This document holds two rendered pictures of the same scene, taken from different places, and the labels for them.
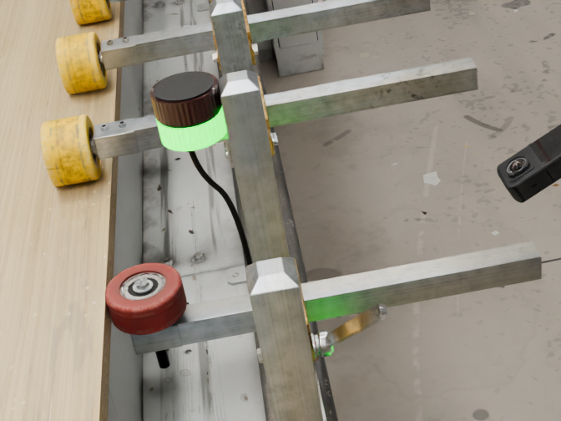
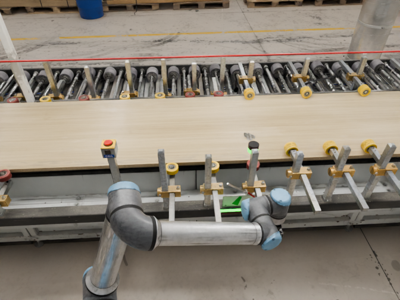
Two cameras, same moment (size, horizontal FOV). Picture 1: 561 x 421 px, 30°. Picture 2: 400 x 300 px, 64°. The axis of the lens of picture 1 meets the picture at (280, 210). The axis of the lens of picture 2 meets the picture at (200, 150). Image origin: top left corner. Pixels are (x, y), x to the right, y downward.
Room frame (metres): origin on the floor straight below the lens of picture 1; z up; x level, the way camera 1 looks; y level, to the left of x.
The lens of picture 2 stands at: (0.48, -1.24, 2.26)
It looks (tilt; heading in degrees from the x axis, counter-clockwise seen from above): 42 degrees down; 87
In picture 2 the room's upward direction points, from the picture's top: straight up
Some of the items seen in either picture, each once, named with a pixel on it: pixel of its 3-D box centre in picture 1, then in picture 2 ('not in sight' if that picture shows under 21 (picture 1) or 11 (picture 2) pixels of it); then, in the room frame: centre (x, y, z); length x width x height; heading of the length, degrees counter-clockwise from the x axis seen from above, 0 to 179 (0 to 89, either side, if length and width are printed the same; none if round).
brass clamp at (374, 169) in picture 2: not in sight; (383, 169); (1.60, 0.03, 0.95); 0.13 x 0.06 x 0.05; 1
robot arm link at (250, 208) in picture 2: not in sight; (256, 209); (0.76, -0.38, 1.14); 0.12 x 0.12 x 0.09; 13
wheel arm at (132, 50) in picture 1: (252, 27); (346, 174); (1.37, -0.01, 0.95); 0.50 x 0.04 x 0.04; 91
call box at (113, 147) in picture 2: not in sight; (109, 149); (0.07, 0.01, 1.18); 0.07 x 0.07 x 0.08; 1
